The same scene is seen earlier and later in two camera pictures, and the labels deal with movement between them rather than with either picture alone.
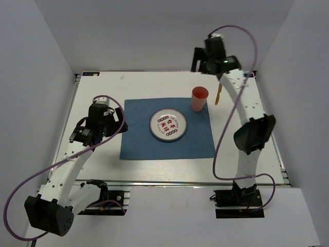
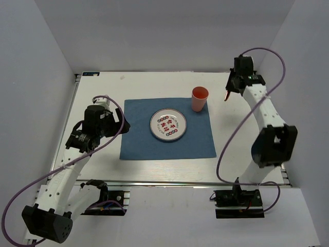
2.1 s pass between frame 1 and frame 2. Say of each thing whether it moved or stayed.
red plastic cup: stayed
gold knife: moved
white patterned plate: stayed
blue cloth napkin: stayed
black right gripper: moved
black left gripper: stayed
